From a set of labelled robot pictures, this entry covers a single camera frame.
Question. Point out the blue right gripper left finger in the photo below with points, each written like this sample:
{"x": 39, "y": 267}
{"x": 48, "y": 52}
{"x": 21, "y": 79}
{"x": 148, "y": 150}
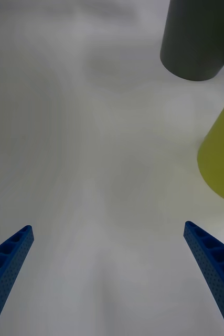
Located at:
{"x": 1, "y": 267}

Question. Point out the yellow-green plastic bin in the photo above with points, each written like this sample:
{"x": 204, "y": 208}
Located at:
{"x": 222, "y": 162}

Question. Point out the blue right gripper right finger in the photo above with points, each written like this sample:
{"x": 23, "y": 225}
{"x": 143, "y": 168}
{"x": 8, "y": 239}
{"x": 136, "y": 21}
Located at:
{"x": 216, "y": 267}

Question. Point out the grey plastic bin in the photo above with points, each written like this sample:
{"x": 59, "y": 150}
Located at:
{"x": 195, "y": 39}

